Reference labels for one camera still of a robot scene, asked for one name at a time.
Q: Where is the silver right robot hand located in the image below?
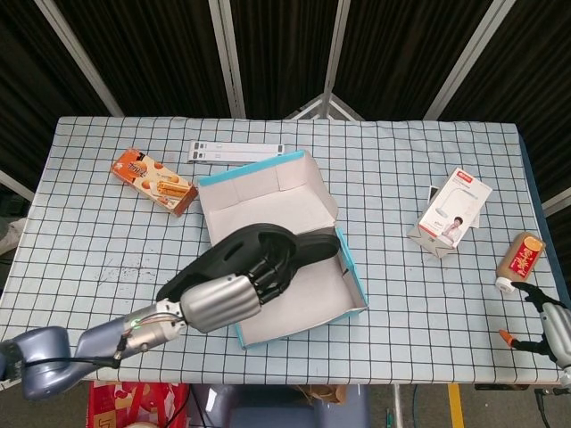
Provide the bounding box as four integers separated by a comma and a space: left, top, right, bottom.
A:
498, 280, 571, 369

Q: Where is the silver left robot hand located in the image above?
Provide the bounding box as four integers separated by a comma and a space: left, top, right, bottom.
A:
179, 247, 298, 333

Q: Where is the light blue shoe box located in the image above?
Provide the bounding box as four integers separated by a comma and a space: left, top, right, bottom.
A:
196, 150, 370, 350

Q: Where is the red patterned bag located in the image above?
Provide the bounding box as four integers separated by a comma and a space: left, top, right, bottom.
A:
87, 381, 191, 428

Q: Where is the orange biscuit box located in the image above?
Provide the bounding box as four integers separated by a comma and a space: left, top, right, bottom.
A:
111, 148, 200, 218

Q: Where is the white flat strip box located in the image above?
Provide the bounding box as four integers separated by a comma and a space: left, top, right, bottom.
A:
186, 150, 280, 166

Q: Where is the white desk lamp box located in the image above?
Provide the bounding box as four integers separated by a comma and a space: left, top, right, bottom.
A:
406, 167, 493, 259

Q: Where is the grey shoe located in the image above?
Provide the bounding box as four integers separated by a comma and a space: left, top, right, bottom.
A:
0, 218, 28, 258

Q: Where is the brown bottle with orange label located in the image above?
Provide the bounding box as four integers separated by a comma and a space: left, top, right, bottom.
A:
494, 231, 547, 294

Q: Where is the blue checkered tablecloth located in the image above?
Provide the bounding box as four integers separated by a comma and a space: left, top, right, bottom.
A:
0, 116, 567, 385

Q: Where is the brown paper bag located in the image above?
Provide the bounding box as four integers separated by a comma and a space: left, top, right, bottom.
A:
296, 383, 349, 405

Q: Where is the white paper strip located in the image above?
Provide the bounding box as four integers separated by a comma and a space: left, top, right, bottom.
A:
188, 140, 286, 155

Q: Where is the black folding screen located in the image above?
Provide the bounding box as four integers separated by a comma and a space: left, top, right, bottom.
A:
0, 0, 571, 219

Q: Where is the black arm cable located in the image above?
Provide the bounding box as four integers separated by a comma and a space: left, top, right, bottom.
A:
17, 338, 128, 371

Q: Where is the silver screen foot bracket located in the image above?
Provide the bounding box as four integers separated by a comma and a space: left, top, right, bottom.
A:
285, 93, 367, 121

